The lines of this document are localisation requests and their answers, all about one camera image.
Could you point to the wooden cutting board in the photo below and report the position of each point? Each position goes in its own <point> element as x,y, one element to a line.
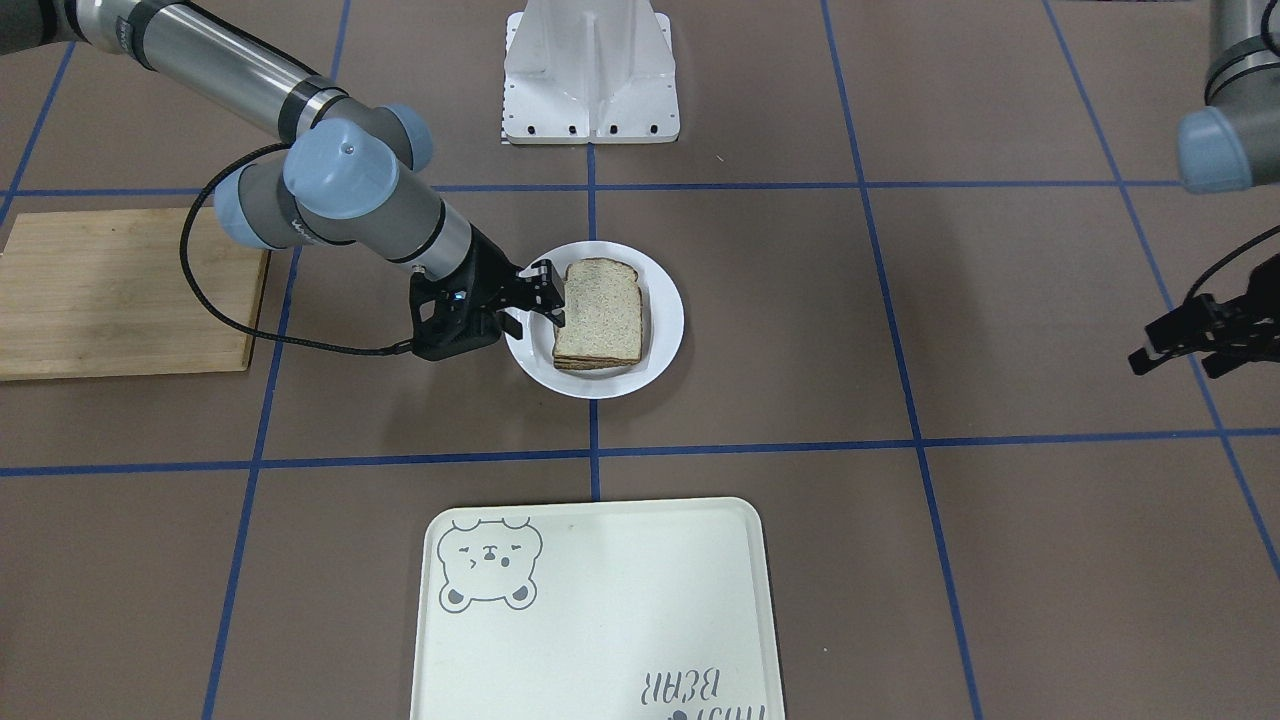
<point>92,294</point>

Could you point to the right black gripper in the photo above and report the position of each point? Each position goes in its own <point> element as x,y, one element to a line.
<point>492,273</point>

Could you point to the bread slice on plate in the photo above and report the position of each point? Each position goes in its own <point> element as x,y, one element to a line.
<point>591,363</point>

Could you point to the white round plate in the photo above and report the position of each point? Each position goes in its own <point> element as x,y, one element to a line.
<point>664,327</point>

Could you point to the bread slice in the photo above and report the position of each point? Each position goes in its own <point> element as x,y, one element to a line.
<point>603,307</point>
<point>591,363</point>

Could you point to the cream bear tray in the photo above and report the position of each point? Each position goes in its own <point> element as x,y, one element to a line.
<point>653,609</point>

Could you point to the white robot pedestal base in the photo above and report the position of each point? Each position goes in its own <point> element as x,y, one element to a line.
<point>579,72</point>

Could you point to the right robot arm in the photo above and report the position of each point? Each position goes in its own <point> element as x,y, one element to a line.
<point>340,173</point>

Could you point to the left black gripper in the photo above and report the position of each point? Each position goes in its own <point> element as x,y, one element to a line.
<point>1222,322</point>

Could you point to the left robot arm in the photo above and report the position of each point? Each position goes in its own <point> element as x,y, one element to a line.
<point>1230,145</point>

